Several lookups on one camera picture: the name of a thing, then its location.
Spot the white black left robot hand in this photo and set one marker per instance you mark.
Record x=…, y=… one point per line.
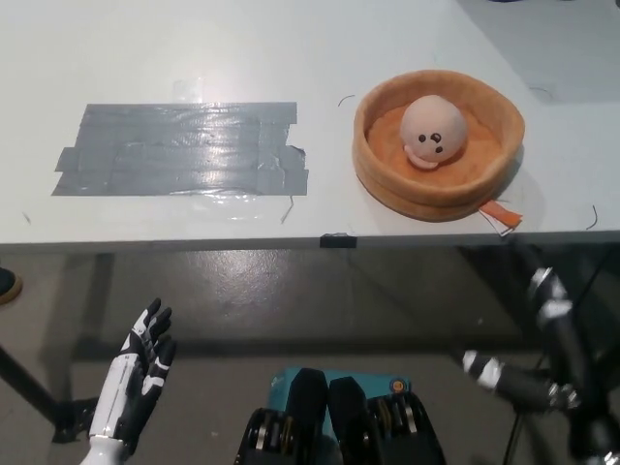
x=114, y=402

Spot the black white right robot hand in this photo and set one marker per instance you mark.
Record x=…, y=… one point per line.
x=600, y=426

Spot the cream plush dumpling with face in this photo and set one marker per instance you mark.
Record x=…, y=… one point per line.
x=433, y=121

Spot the black teal robot torso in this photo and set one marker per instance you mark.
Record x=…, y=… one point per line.
x=349, y=426

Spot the orange plush round basket plate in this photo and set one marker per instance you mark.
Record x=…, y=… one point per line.
x=387, y=191

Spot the black table leg with foot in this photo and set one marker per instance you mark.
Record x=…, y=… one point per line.
x=29, y=380

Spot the dark shoe with tan sole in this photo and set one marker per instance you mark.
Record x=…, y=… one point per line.
x=7, y=286

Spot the clear tape strip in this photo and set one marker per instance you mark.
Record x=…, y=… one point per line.
x=227, y=202

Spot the small black tape piece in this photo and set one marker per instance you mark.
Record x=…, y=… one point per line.
x=338, y=240

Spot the grey duct tape patch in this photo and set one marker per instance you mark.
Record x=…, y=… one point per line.
x=179, y=150

